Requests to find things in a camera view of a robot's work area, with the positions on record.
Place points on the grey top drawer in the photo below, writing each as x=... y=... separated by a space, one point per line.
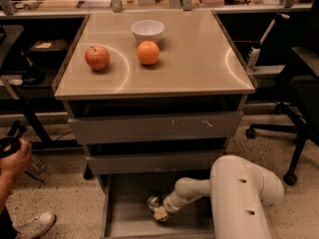
x=155 y=127

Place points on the red apple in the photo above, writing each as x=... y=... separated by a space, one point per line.
x=98 y=58

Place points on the orange fruit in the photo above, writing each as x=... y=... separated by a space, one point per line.
x=148 y=53

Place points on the grey open bottom drawer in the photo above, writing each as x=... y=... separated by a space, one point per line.
x=127 y=215

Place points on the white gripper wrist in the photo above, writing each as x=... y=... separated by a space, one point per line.
x=169 y=203

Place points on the black round controller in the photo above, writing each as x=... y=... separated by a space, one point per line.
x=11 y=142

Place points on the plastic water bottle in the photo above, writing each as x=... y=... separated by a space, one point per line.
x=38 y=165

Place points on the white sneaker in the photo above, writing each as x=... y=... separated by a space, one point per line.
x=37 y=226

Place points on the black office chair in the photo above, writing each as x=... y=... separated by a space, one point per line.
x=298 y=88

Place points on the white bowl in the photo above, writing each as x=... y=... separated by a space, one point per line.
x=148 y=30

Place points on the grey drawer cabinet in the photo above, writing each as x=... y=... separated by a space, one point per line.
x=197 y=72

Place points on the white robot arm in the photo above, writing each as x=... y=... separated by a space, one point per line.
x=239 y=191

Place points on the person's hand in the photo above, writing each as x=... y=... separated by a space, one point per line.
x=16 y=164

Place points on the black box with label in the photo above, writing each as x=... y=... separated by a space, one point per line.
x=49 y=49

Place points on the black desk frame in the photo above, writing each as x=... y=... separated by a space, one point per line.
x=9 y=36

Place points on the black joystick device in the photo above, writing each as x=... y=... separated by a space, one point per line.
x=33 y=75

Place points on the grey middle drawer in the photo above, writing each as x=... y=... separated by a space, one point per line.
x=152 y=162

